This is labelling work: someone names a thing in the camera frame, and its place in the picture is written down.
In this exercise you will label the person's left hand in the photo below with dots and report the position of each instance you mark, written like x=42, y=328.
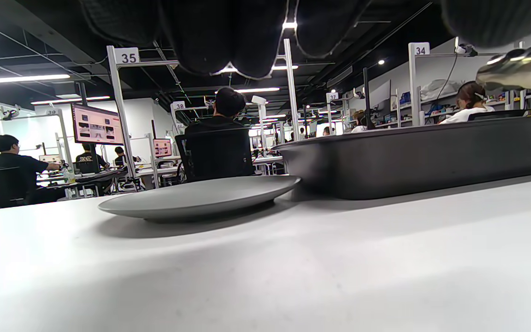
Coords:
x=210, y=32

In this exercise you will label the grey round plate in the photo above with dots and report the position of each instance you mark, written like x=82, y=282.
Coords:
x=191, y=198

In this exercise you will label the dark metal baking tray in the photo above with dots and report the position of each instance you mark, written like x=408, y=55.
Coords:
x=408, y=161

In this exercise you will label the black office chair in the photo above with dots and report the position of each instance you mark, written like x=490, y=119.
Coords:
x=2, y=186
x=496, y=114
x=219, y=154

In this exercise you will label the small computer monitor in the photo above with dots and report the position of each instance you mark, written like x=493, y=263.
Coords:
x=162, y=147

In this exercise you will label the large computer monitor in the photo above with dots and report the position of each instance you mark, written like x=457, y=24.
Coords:
x=97, y=124

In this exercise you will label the ceiling light strip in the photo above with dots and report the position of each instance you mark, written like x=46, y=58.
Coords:
x=69, y=100
x=16, y=79

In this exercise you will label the white metal frame post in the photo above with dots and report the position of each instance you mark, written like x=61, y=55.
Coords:
x=414, y=83
x=292, y=92
x=120, y=115

